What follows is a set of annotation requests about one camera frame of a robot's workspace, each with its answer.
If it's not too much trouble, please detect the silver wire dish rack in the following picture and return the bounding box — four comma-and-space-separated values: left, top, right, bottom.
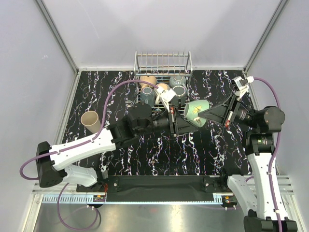
132, 50, 195, 134

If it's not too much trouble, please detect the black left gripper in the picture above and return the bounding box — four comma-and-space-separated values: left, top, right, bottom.
137, 104, 198, 137

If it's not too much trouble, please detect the beige tall tumbler cup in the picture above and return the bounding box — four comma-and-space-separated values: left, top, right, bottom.
81, 111, 101, 134

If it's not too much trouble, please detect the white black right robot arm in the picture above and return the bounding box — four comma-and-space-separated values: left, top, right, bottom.
198, 96, 298, 232

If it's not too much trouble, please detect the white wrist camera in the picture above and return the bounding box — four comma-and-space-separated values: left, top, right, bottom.
160, 89, 175, 112
232, 76, 249, 99

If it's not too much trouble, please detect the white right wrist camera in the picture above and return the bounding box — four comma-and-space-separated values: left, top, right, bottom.
232, 76, 249, 99

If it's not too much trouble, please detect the grey speckled ceramic mug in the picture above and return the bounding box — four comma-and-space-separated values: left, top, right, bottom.
169, 76, 186, 88

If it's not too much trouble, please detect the mint green mug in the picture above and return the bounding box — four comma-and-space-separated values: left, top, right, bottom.
183, 100, 210, 128

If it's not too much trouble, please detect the tan round ceramic mug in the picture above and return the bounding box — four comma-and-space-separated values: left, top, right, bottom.
140, 75, 157, 89

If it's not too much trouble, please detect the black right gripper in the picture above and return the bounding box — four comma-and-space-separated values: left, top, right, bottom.
197, 94, 259, 130

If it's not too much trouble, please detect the grey ribbed ceramic mug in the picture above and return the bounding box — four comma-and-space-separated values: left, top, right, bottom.
154, 83, 170, 105

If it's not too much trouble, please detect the dark green glass cup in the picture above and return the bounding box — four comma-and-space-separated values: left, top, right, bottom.
171, 86, 187, 107

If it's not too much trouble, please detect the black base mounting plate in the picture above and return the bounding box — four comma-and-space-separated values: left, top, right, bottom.
77, 175, 231, 193

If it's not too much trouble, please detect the aluminium slotted rail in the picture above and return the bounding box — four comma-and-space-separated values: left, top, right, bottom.
42, 193, 223, 205

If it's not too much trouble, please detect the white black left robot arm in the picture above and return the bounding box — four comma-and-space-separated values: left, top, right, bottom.
36, 103, 198, 192

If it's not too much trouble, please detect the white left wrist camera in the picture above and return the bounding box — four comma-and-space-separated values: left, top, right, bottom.
160, 89, 175, 112

